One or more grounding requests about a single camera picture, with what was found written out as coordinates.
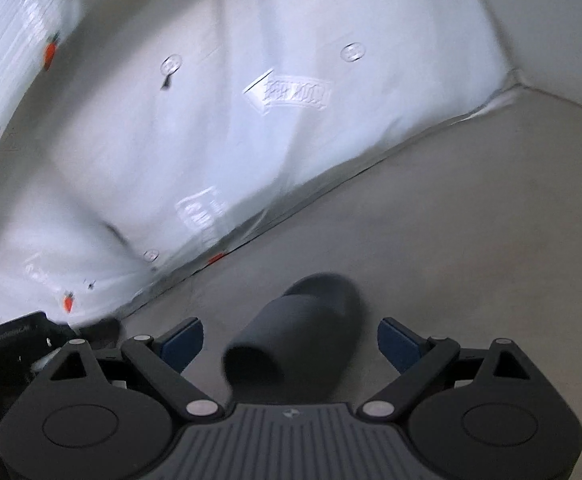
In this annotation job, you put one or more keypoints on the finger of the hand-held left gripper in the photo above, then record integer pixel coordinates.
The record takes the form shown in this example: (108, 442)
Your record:
(102, 331)

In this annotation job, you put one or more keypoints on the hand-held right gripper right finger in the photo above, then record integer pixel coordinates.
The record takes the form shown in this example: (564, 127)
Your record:
(396, 344)

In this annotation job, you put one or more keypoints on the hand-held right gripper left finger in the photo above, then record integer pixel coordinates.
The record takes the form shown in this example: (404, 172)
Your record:
(183, 346)

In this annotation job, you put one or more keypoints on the grey slide sandal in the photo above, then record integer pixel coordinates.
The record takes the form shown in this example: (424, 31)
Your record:
(296, 330)

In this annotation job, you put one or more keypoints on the white printed plastic sheet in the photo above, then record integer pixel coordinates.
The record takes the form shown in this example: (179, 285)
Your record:
(321, 160)

